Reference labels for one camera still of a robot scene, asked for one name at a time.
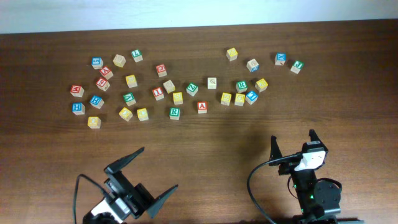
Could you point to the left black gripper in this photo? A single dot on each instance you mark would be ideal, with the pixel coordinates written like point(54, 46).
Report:
point(138, 194)

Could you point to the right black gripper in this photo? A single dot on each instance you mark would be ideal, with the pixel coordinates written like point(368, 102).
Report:
point(276, 151)

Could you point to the yellow C block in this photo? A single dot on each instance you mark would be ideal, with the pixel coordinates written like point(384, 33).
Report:
point(142, 114)

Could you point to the green r block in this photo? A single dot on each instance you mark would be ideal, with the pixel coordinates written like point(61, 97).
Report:
point(174, 113)
point(241, 86)

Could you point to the red I block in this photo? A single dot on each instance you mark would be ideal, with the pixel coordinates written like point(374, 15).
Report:
point(158, 93)

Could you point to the red a block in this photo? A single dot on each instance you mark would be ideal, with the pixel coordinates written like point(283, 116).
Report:
point(106, 72)
point(202, 107)

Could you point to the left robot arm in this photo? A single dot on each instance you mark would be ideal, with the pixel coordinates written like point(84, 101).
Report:
point(106, 218)

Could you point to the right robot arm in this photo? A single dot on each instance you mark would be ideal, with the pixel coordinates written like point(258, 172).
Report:
point(319, 199)

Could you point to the blue I block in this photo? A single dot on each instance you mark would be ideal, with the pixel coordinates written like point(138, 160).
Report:
point(251, 97)

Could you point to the yellow O block tilted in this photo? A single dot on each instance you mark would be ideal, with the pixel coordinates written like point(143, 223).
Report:
point(126, 114)

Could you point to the yellow M block right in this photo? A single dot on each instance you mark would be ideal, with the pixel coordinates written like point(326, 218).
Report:
point(261, 85)

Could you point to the yellow block pair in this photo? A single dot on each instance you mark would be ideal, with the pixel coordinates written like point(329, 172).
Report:
point(239, 99)
point(226, 98)

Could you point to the yellow O block far left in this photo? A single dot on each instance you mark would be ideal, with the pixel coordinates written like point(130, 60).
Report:
point(94, 122)

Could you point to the green J block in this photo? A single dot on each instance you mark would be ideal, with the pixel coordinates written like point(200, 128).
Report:
point(297, 66)

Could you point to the green V block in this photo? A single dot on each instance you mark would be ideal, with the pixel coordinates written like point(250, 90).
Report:
point(129, 99)

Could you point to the yellow block right pair left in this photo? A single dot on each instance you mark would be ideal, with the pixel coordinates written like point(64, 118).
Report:
point(226, 98)

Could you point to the blue H block tilted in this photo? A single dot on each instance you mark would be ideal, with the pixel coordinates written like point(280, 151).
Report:
point(97, 102)

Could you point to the blue X block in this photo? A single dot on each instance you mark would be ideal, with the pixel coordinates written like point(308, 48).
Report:
point(280, 59)

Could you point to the wood block blue side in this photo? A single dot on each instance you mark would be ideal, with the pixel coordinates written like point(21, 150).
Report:
point(252, 65)

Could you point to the yellow S block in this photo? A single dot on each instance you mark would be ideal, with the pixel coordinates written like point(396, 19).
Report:
point(178, 98)

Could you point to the blue H block left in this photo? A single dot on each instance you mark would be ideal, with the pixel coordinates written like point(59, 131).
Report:
point(78, 108)

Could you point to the plain wood block centre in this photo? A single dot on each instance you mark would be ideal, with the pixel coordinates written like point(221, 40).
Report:
point(169, 86)

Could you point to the yellow block centre left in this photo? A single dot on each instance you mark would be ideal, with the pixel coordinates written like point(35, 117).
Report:
point(131, 81)

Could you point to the red 6 block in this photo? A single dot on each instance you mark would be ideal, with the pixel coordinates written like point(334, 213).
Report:
point(102, 84)

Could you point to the plain wood block upright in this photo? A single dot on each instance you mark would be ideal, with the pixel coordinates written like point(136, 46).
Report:
point(211, 83)

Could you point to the green Z block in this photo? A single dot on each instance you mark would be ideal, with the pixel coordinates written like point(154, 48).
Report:
point(192, 89)

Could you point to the red M block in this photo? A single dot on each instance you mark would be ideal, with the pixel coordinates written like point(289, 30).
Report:
point(77, 90)

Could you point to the yellow block top right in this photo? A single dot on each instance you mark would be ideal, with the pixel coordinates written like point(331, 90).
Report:
point(232, 54)

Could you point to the red Q block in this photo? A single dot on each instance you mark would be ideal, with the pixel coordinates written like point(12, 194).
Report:
point(161, 70)

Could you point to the plain wood yellow-side block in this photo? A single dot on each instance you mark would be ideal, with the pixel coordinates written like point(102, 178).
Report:
point(119, 60)

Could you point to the blue S block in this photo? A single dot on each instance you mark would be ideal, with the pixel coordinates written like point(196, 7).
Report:
point(97, 63)

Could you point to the green L block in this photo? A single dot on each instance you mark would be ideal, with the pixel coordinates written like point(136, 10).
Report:
point(137, 55)

